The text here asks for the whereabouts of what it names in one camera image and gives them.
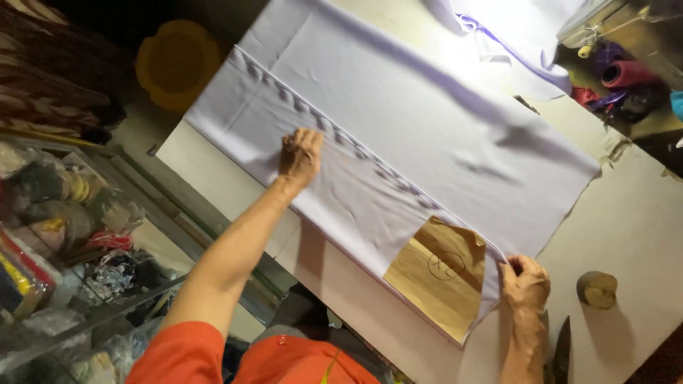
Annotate yellow plastic stool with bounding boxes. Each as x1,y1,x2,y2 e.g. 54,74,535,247
134,20,226,114

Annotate heap of purple fabric scraps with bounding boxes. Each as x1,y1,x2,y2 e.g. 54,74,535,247
570,42,670,124

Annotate glass cabinet with sewing supplies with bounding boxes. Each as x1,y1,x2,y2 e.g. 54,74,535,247
0,132,300,384

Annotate dark metal scissors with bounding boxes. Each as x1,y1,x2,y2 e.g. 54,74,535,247
542,315,572,384

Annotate maroon fabric roll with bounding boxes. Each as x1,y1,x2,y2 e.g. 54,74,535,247
600,60,661,90

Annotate brown paper pattern piece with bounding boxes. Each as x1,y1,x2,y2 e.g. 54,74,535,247
382,215,488,345

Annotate white cloth with purple edge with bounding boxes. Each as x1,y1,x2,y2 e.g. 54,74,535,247
424,0,588,103

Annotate person's right hand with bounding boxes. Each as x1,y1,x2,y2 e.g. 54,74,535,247
498,254,551,315

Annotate person's left hand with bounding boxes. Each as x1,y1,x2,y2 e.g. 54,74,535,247
278,127,325,188

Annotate round brown weight block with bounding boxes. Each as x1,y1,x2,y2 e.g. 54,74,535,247
576,271,619,310

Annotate shiny metal box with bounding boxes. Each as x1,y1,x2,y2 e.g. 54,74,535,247
556,0,683,90

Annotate large white fabric sheet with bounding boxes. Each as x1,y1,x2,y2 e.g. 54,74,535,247
184,0,603,348

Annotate brown striped patterned cloth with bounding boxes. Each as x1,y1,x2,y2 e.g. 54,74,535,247
0,0,130,146

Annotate person's orange shirt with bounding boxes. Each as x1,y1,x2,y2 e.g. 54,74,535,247
125,320,382,384

